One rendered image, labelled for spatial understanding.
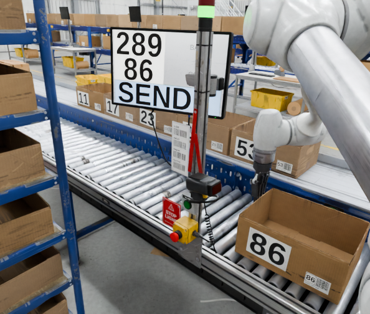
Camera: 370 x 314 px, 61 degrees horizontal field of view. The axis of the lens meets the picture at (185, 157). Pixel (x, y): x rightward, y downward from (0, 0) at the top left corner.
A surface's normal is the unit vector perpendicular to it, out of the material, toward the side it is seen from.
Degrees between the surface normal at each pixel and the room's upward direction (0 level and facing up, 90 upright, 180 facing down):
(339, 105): 66
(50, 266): 90
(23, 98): 91
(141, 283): 0
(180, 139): 90
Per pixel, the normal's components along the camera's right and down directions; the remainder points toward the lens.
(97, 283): 0.04, -0.92
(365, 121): -0.65, -0.46
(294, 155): -0.65, 0.29
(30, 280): 0.77, 0.29
